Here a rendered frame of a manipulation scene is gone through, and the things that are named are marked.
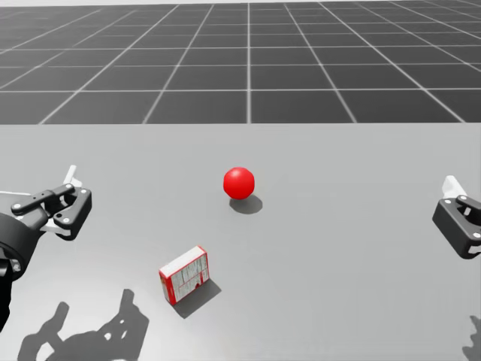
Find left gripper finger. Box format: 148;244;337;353
10;164;93;242

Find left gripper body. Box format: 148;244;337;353
0;194;72;281

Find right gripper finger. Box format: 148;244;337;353
431;174;481;260

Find red and white carton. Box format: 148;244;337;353
158;244;211;304

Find red ball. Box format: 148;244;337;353
222;166;256;200

